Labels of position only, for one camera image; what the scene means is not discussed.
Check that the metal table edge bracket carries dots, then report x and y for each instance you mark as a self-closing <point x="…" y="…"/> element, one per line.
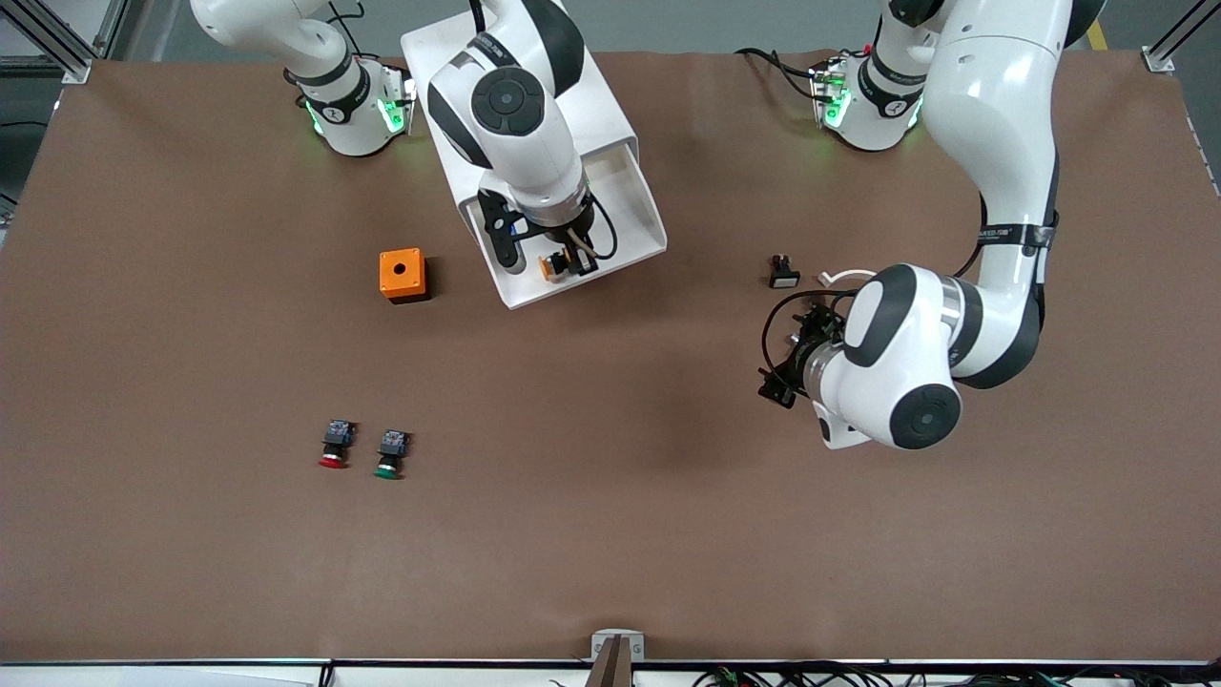
<point x="617" y="649"/>

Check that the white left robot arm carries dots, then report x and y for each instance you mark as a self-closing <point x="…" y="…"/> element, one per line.
<point x="992" y="143"/>

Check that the yellow mushroom push button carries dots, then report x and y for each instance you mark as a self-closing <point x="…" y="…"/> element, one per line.
<point x="550" y="267"/>

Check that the black white square push button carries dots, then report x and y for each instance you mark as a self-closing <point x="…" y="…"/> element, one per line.
<point x="784" y="275"/>

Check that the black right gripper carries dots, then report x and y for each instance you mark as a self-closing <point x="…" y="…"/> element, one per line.
<point x="561" y="239"/>

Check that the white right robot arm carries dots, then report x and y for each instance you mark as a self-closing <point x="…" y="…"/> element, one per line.
<point x="515" y="105"/>

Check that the aluminium profile frame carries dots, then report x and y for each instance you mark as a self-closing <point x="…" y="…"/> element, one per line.
<point x="1178" y="33"/>
<point x="57" y="43"/>

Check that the white plastic drawer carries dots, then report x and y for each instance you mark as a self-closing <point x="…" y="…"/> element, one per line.
<point x="630" y="219"/>

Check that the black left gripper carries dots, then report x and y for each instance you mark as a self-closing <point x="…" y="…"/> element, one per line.
<point x="799" y="351"/>

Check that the red mushroom push button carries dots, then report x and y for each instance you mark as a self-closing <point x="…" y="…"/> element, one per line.
<point x="335" y="447"/>

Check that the white drawer cabinet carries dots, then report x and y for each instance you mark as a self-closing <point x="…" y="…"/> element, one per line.
<point x="601" y="105"/>

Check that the orange button enclosure box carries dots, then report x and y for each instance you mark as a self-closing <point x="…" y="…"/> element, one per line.
<point x="401" y="273"/>

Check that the green mushroom push button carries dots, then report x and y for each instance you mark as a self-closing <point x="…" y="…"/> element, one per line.
<point x="390" y="456"/>

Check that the white curved plastic bracket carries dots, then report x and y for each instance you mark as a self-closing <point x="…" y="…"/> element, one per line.
<point x="844" y="277"/>

